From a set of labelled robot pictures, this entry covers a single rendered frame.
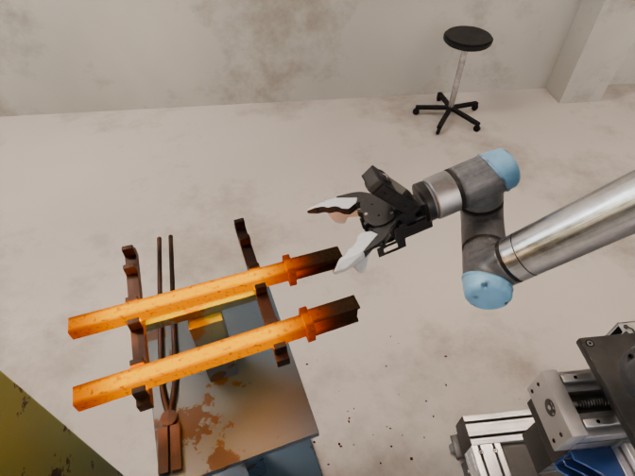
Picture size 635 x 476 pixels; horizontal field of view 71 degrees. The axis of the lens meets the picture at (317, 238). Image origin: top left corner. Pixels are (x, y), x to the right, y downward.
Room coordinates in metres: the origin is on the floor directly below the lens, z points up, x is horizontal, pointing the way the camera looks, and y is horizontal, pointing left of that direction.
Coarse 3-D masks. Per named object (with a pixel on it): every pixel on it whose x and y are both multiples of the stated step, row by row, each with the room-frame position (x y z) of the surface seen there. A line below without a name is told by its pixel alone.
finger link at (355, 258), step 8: (368, 232) 0.49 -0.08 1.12; (360, 240) 0.47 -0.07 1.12; (368, 240) 0.47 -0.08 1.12; (352, 248) 0.46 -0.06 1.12; (360, 248) 0.46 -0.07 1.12; (344, 256) 0.45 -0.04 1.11; (352, 256) 0.44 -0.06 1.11; (360, 256) 0.45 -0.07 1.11; (368, 256) 0.47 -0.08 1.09; (336, 264) 0.44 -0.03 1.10; (344, 264) 0.44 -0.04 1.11; (352, 264) 0.44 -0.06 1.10; (360, 264) 0.45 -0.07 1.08; (336, 272) 0.43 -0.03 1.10; (360, 272) 0.45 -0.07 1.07
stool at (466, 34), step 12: (444, 36) 2.60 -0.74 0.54; (456, 36) 2.58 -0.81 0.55; (468, 36) 2.58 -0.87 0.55; (480, 36) 2.58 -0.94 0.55; (456, 48) 2.50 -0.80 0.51; (468, 48) 2.46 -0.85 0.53; (480, 48) 2.46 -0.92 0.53; (456, 72) 2.59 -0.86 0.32; (456, 84) 2.58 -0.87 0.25; (444, 96) 2.74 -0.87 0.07; (420, 108) 2.62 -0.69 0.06; (432, 108) 2.60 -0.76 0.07; (444, 108) 2.59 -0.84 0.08; (456, 108) 2.60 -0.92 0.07; (444, 120) 2.45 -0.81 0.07; (468, 120) 2.48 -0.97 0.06
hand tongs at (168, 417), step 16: (160, 240) 0.79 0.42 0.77; (160, 256) 0.73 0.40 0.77; (160, 272) 0.68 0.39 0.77; (160, 288) 0.63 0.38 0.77; (160, 336) 0.50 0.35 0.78; (176, 336) 0.50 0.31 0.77; (160, 352) 0.46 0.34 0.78; (176, 352) 0.46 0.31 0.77; (176, 384) 0.39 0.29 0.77; (176, 416) 0.32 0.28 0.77; (160, 432) 0.29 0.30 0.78; (176, 432) 0.29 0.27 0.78; (160, 448) 0.26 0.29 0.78; (176, 448) 0.26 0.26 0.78; (160, 464) 0.24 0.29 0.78; (176, 464) 0.24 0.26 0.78
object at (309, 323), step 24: (312, 312) 0.39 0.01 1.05; (336, 312) 0.39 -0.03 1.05; (240, 336) 0.35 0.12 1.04; (264, 336) 0.35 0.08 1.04; (288, 336) 0.35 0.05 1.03; (312, 336) 0.36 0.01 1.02; (168, 360) 0.31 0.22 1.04; (192, 360) 0.31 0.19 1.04; (216, 360) 0.31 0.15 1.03; (96, 384) 0.27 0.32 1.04; (120, 384) 0.27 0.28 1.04
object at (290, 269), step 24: (288, 264) 0.49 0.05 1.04; (312, 264) 0.49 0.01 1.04; (192, 288) 0.44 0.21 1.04; (216, 288) 0.44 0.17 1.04; (240, 288) 0.44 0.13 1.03; (96, 312) 0.39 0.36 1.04; (120, 312) 0.39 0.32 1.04; (144, 312) 0.39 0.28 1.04; (168, 312) 0.40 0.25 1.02; (72, 336) 0.36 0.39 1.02
